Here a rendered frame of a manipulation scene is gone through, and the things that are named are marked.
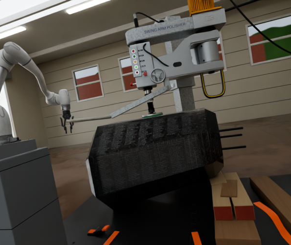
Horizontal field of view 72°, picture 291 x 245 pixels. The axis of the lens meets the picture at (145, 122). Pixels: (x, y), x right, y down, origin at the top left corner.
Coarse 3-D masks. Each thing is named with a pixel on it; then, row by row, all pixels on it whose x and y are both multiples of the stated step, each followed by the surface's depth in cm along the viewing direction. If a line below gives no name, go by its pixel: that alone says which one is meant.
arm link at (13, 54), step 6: (12, 42) 156; (6, 48) 153; (12, 48) 154; (18, 48) 158; (6, 54) 157; (12, 54) 156; (18, 54) 158; (24, 54) 161; (6, 60) 160; (12, 60) 160; (18, 60) 160; (24, 60) 162
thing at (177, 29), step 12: (204, 12) 185; (216, 12) 184; (156, 24) 189; (168, 24) 188; (180, 24) 188; (192, 24) 187; (204, 24) 185; (216, 24) 185; (132, 36) 192; (144, 36) 190; (156, 36) 191; (168, 36) 196; (180, 36) 202
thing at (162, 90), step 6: (156, 90) 198; (162, 90) 198; (168, 90) 209; (144, 96) 199; (150, 96) 199; (156, 96) 209; (138, 102) 200; (144, 102) 210; (120, 108) 201; (126, 108) 201; (132, 108) 211; (114, 114) 202; (120, 114) 213
